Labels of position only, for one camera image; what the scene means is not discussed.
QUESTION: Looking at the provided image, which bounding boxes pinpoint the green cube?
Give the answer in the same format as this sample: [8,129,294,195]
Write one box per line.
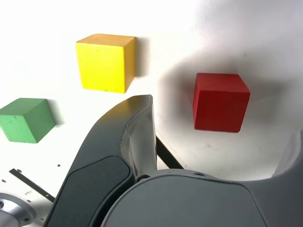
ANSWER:
[0,98,57,144]

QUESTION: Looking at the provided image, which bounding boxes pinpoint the red cube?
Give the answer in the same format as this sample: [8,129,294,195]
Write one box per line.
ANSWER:
[192,72,251,133]

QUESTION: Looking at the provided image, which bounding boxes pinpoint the black tape strip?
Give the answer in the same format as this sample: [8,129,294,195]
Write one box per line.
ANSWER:
[9,168,56,203]

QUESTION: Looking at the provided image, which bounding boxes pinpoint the yellow cube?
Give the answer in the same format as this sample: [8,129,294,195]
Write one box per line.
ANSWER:
[75,34,136,93]

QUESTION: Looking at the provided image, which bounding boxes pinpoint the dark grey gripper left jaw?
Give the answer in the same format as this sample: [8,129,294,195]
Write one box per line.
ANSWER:
[45,94,157,227]

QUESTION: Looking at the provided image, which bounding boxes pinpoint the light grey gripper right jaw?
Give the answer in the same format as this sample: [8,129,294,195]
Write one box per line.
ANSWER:
[100,129,303,227]

